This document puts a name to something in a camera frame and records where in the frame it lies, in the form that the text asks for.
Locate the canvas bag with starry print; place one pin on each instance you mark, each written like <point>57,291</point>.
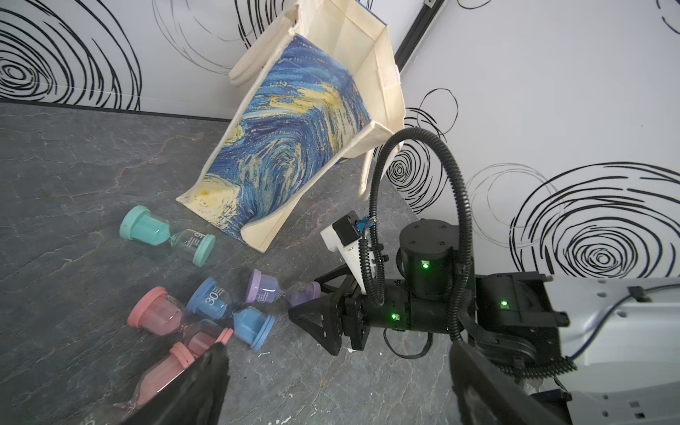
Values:
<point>324,86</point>

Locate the teal hourglass near bag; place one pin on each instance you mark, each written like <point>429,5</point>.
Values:
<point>142,226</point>

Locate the large pink hourglass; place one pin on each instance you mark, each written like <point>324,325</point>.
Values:
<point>152,382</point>

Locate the blue hourglass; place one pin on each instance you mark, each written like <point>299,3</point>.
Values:
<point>214,302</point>

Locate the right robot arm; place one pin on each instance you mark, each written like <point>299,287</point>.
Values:
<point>617,341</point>

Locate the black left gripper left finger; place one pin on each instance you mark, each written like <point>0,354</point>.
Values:
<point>195,397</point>

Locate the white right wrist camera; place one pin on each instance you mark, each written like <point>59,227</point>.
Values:
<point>343,236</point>

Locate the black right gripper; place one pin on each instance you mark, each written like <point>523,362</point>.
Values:
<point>434,294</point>

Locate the purple hourglass right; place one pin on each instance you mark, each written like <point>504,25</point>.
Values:
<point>266,289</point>

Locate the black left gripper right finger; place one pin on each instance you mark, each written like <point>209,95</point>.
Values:
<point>486,396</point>

